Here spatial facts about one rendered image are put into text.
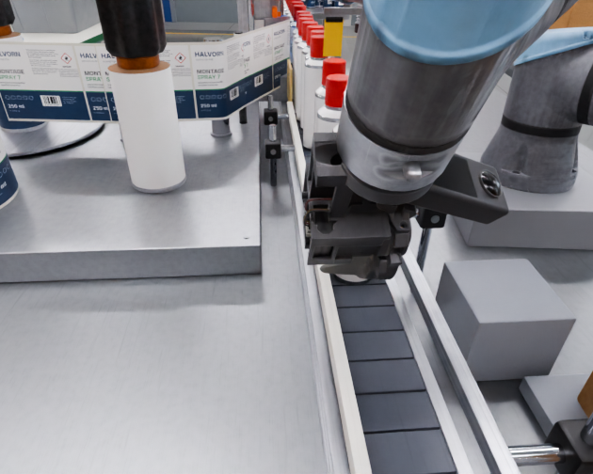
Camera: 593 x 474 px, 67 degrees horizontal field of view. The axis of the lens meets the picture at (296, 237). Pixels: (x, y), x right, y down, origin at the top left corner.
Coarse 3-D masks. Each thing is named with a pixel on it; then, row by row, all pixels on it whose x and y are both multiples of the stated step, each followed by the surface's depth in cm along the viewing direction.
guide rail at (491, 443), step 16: (416, 272) 43; (416, 288) 41; (432, 304) 39; (432, 320) 37; (432, 336) 37; (448, 336) 36; (448, 352) 34; (448, 368) 34; (464, 368) 33; (464, 384) 32; (464, 400) 31; (480, 400) 31; (480, 416) 30; (480, 432) 29; (496, 432) 29; (480, 448) 29; (496, 448) 28; (496, 464) 27; (512, 464) 27
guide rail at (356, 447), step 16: (288, 112) 98; (304, 160) 75; (304, 208) 65; (320, 272) 50; (320, 288) 48; (336, 320) 44; (336, 336) 42; (336, 352) 40; (336, 368) 39; (336, 384) 39; (352, 384) 37; (352, 400) 36; (352, 416) 35; (352, 432) 34; (352, 448) 33; (352, 464) 32; (368, 464) 32
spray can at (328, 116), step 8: (328, 80) 54; (336, 80) 54; (344, 80) 54; (328, 88) 55; (336, 88) 54; (344, 88) 54; (328, 96) 55; (336, 96) 54; (328, 104) 56; (336, 104) 55; (320, 112) 56; (328, 112) 56; (336, 112) 55; (320, 120) 56; (328, 120) 55; (336, 120) 55; (320, 128) 57; (328, 128) 56
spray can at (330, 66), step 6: (324, 60) 62; (330, 60) 62; (336, 60) 62; (342, 60) 62; (324, 66) 62; (330, 66) 61; (336, 66) 61; (342, 66) 62; (324, 72) 62; (330, 72) 62; (336, 72) 62; (342, 72) 62; (324, 78) 63; (324, 84) 63; (318, 90) 64; (324, 90) 63; (318, 96) 64; (324, 96) 63; (318, 102) 64; (324, 102) 63; (318, 108) 65
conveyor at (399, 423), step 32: (352, 288) 53; (384, 288) 53; (352, 320) 49; (384, 320) 49; (352, 352) 45; (384, 352) 45; (384, 384) 42; (416, 384) 42; (384, 416) 39; (416, 416) 39; (384, 448) 36; (416, 448) 36
